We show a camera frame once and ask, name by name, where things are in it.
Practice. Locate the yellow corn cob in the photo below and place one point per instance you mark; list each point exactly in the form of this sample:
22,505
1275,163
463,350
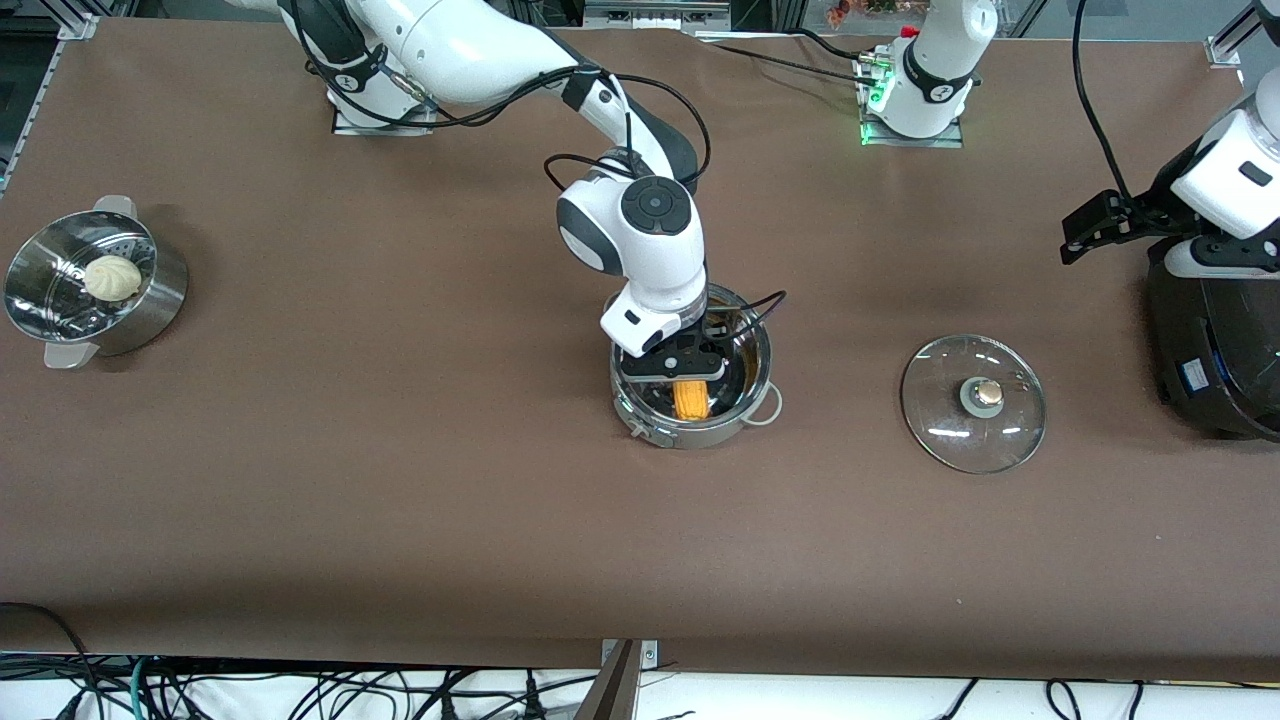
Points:
692,400

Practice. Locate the white steamed bun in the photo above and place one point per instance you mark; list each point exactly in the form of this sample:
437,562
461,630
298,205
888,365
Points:
112,280

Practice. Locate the steel steamer pot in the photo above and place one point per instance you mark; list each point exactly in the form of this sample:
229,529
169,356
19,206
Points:
140,320

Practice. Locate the brown table cover sheet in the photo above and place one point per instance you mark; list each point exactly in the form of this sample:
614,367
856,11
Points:
500,550

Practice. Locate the glass pot lid with knob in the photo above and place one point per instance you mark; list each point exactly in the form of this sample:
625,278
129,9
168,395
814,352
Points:
940,430

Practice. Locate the silver background frame bar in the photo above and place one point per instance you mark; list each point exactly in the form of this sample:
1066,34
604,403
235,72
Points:
650,15

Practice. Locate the black rice cooker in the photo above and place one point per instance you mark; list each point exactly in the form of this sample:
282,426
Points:
1215,350

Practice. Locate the orange background object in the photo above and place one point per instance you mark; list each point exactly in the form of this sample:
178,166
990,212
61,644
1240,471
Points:
845,10

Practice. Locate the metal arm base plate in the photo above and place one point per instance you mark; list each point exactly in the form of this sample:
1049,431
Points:
350,130
900,143

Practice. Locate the dark grey metal post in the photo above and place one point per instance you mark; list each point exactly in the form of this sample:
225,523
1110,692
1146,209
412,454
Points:
612,695

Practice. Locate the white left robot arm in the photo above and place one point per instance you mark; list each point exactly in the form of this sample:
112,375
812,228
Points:
925,115

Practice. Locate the aluminium table edge profile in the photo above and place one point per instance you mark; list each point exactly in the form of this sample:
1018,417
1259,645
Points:
80,25

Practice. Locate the grey steel cooking pot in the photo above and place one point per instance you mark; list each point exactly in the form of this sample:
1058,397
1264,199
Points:
690,437

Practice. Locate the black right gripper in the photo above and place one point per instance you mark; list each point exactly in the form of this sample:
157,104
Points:
712,341

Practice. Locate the small metal bracket plate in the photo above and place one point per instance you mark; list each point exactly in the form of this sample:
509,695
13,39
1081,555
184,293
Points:
650,655

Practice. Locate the aluminium frame profile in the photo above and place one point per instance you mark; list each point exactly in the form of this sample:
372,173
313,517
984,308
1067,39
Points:
1228,52

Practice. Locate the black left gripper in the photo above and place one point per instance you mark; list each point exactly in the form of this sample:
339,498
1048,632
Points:
1143,217

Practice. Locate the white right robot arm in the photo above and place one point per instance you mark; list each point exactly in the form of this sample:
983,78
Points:
655,210

